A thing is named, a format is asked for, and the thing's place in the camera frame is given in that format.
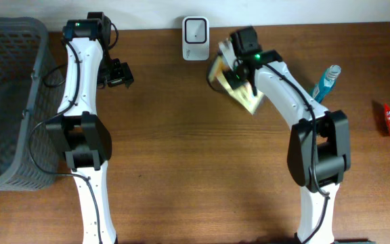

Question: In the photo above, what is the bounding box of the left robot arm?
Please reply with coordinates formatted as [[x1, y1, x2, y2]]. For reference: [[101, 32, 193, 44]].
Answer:
[[45, 12, 134, 244]]

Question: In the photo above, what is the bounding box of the grey plastic mesh basket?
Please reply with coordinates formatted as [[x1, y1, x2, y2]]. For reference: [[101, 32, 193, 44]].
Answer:
[[0, 17, 64, 191]]

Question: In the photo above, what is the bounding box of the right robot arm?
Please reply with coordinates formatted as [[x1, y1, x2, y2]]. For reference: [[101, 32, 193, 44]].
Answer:
[[220, 26, 351, 243]]

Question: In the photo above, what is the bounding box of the yellow snack bag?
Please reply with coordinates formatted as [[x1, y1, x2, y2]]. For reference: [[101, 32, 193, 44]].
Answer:
[[206, 55, 264, 115]]

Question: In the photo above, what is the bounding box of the white barcode scanner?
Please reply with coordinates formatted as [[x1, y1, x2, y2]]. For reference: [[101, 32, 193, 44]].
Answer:
[[181, 16, 210, 61]]

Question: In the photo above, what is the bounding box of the blue mouthwash bottle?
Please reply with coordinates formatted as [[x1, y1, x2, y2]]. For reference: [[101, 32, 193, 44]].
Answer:
[[310, 65, 341, 104]]

